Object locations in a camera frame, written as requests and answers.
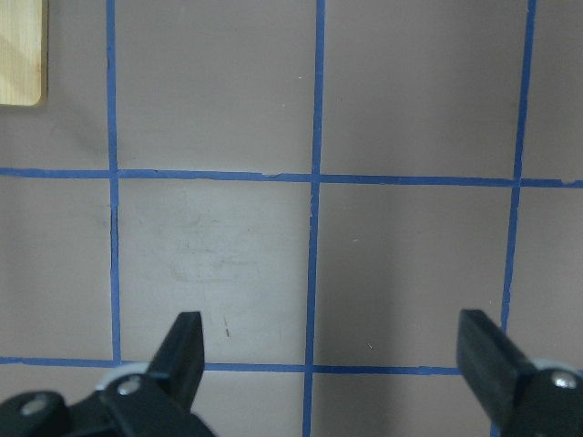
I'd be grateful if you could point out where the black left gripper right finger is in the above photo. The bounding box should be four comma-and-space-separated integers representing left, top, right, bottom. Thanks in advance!
456, 310, 582, 436

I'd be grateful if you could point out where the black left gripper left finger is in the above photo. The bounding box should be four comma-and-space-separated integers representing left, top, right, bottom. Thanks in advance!
1, 311, 213, 436

